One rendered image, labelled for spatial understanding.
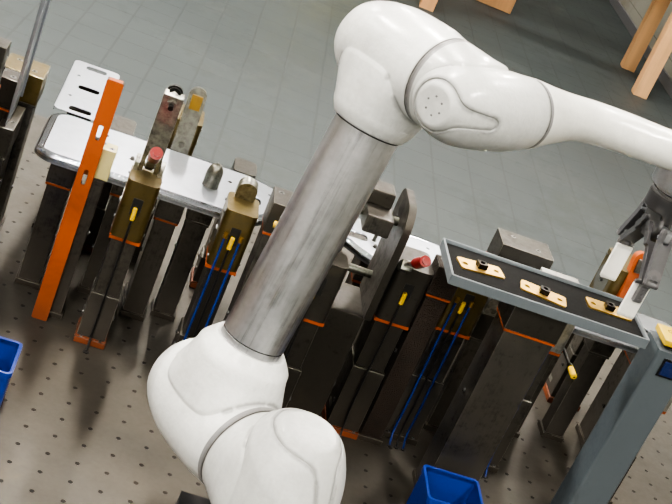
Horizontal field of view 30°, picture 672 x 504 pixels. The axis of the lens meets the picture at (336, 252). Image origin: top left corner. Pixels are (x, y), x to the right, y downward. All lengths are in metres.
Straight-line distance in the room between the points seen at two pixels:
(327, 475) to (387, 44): 0.60
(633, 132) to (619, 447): 0.71
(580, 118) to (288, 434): 0.60
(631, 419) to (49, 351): 1.05
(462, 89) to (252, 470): 0.60
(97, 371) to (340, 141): 0.77
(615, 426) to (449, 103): 0.90
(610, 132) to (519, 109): 0.22
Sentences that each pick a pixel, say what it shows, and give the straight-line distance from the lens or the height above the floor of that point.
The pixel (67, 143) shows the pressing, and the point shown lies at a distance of 2.40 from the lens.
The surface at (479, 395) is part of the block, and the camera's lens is 2.24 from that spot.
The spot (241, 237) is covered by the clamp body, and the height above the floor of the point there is 1.03.
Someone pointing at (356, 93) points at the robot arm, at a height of 1.46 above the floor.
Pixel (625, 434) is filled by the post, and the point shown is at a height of 0.96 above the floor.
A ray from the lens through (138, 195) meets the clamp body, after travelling 2.23.
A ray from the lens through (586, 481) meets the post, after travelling 2.39.
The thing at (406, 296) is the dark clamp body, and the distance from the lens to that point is 2.25.
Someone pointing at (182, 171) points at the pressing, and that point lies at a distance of 2.44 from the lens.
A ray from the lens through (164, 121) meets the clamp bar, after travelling 2.20.
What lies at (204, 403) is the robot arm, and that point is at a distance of 1.86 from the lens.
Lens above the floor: 1.98
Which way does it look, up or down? 25 degrees down
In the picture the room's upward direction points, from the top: 23 degrees clockwise
